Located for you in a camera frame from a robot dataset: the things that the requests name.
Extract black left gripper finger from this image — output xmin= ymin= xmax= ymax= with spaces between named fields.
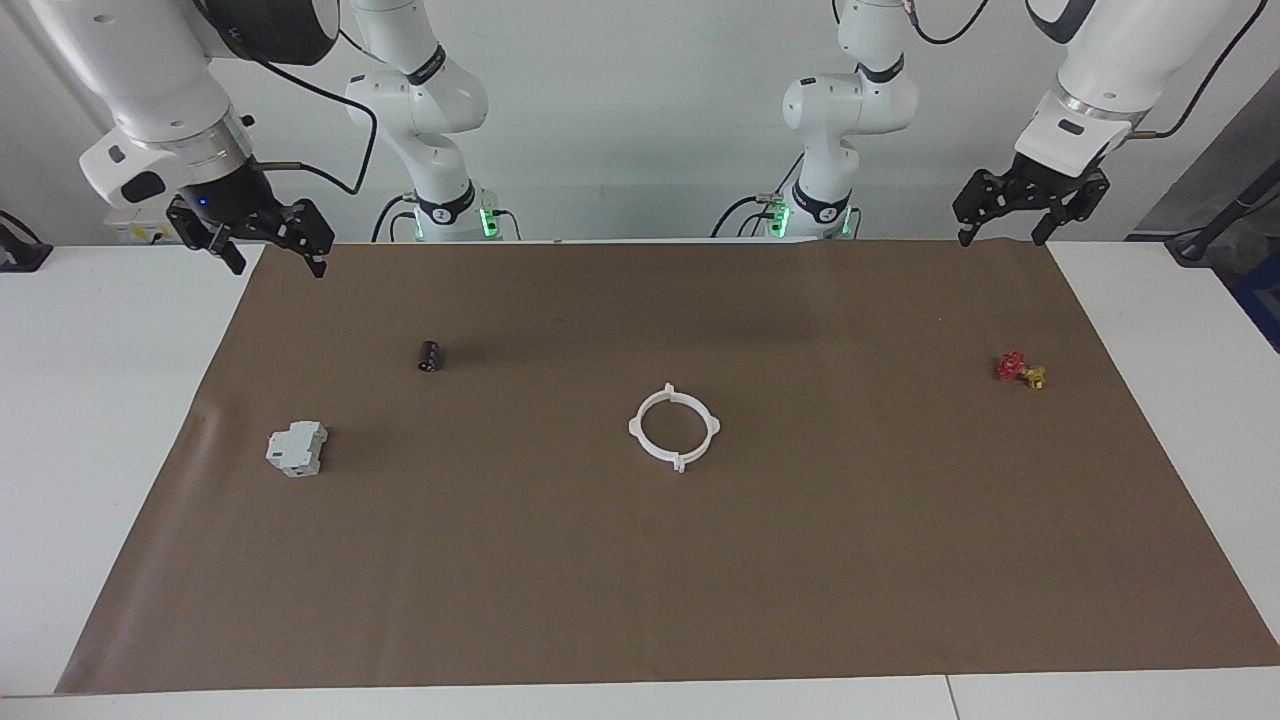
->
xmin=952 ymin=172 xmax=1006 ymax=247
xmin=1032 ymin=180 xmax=1111 ymax=247

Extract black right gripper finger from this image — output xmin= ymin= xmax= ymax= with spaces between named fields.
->
xmin=205 ymin=222 xmax=247 ymax=276
xmin=278 ymin=198 xmax=336 ymax=279

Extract white half-ring pipe clamp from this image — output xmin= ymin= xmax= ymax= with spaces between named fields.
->
xmin=662 ymin=383 xmax=722 ymax=474
xmin=628 ymin=383 xmax=685 ymax=474

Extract white power strip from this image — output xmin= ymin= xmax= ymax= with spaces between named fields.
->
xmin=105 ymin=215 xmax=186 ymax=247

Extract black tripod pole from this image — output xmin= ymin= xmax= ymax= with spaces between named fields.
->
xmin=1165 ymin=160 xmax=1280 ymax=266

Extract blue box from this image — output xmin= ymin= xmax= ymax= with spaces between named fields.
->
xmin=1235 ymin=250 xmax=1280 ymax=353

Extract black stand foot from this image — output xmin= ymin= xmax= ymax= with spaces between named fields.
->
xmin=0 ymin=210 xmax=53 ymax=273

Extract white circuit breaker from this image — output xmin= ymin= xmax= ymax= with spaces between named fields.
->
xmin=265 ymin=420 xmax=329 ymax=479

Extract brown table mat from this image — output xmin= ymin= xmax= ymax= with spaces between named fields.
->
xmin=55 ymin=240 xmax=1280 ymax=696

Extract black right base cable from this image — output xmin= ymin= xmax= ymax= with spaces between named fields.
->
xmin=370 ymin=193 xmax=417 ymax=242

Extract black base cable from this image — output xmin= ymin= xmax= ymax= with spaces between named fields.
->
xmin=370 ymin=193 xmax=417 ymax=242
xmin=710 ymin=148 xmax=803 ymax=241

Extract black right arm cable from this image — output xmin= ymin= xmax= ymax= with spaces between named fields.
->
xmin=250 ymin=30 xmax=379 ymax=196

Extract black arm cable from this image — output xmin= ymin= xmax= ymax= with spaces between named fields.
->
xmin=250 ymin=30 xmax=379 ymax=196
xmin=905 ymin=0 xmax=1266 ymax=141

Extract red-handled brass valve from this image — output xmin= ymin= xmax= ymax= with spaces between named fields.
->
xmin=995 ymin=350 xmax=1049 ymax=391

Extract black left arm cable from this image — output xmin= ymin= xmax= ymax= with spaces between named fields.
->
xmin=905 ymin=0 xmax=1266 ymax=141

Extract black left base cable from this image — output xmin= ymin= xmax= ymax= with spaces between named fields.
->
xmin=710 ymin=148 xmax=803 ymax=241

